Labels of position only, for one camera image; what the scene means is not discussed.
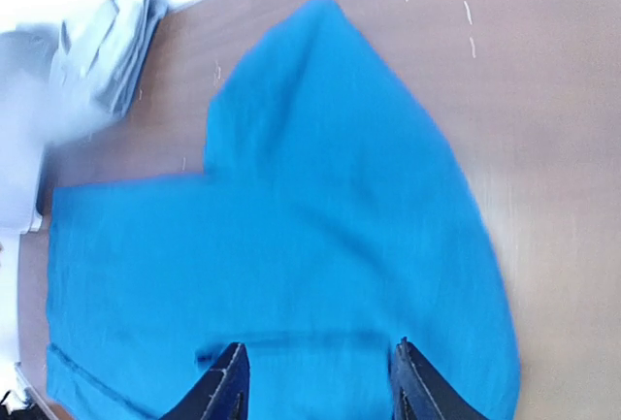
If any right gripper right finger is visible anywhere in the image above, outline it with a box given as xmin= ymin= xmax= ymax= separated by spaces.
xmin=390 ymin=338 xmax=484 ymax=420

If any blue t-shirt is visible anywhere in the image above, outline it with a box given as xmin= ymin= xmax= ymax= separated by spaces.
xmin=47 ymin=0 xmax=520 ymax=419

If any folded grey button shirt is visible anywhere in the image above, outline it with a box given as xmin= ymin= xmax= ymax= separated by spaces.
xmin=49 ymin=0 xmax=169 ymax=119

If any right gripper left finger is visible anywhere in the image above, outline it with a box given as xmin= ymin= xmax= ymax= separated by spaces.
xmin=169 ymin=342 xmax=250 ymax=420

